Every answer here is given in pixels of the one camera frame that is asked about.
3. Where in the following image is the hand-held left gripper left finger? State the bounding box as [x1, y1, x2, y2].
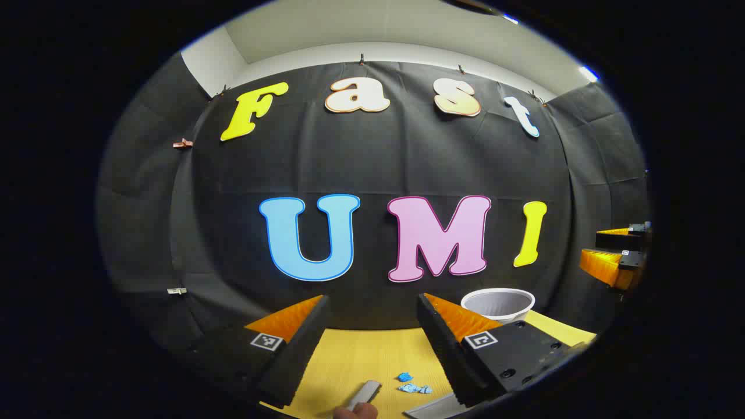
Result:
[195, 294, 332, 409]

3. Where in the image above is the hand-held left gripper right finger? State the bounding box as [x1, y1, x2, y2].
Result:
[416, 293, 588, 408]

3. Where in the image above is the grey dustpan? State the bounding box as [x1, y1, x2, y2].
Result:
[403, 393, 466, 419]

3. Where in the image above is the grey ribbed garbage bin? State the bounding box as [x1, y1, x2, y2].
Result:
[461, 287, 536, 325]

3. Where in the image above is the small grey broom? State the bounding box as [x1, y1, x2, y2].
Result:
[346, 380, 382, 411]

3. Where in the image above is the black backdrop cloth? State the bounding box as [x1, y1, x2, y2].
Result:
[96, 52, 651, 358]

